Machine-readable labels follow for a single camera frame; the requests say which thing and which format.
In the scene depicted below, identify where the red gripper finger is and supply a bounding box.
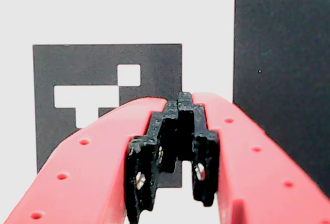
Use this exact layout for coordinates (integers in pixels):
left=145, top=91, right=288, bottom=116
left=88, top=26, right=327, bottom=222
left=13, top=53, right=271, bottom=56
left=176, top=91, right=330, bottom=224
left=4, top=97, right=178, bottom=224

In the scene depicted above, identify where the black white marker mat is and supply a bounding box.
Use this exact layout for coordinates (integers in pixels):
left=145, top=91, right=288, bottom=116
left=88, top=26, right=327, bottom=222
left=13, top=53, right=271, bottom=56
left=0, top=0, right=330, bottom=224

